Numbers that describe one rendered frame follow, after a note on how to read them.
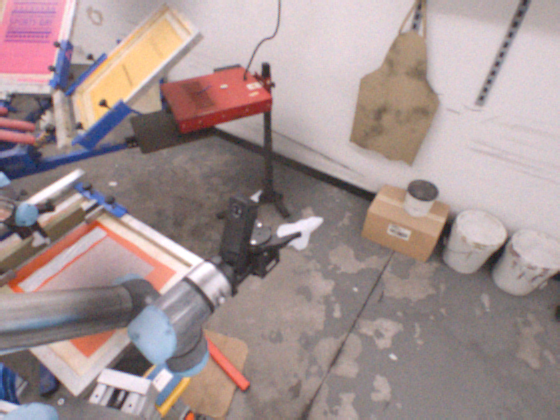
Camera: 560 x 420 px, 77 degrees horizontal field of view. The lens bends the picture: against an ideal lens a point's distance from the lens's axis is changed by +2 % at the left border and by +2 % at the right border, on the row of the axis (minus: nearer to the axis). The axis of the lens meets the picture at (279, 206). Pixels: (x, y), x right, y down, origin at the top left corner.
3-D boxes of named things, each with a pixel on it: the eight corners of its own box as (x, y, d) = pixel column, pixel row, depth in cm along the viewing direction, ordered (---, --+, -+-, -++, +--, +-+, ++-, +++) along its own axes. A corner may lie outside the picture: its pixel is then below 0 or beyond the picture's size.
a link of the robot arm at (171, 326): (133, 344, 55) (114, 319, 49) (187, 295, 61) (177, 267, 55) (164, 378, 52) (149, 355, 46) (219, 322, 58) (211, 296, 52)
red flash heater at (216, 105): (249, 80, 246) (248, 63, 237) (278, 112, 217) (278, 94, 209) (162, 99, 227) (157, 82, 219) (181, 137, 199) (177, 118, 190)
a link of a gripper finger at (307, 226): (322, 236, 67) (276, 248, 66) (321, 213, 64) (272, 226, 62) (328, 247, 65) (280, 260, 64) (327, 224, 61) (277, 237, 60)
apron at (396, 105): (418, 163, 255) (478, 1, 179) (414, 169, 250) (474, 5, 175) (351, 140, 275) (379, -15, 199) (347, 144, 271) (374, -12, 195)
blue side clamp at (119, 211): (132, 219, 163) (127, 209, 158) (123, 226, 161) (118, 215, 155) (91, 194, 175) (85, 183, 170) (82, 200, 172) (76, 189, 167)
